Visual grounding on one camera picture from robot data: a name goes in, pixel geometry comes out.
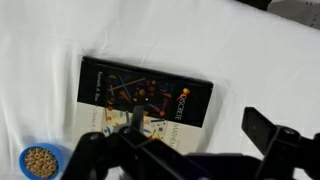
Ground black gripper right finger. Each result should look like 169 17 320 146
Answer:
241 106 320 180

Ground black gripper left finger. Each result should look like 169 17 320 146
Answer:
61 105 208 180

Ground black and cream textbook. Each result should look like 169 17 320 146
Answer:
72 55 214 156

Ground blue bowl of cereal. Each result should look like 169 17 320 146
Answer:
18 142 64 180

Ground white tablecloth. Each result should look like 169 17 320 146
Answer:
0 0 320 180

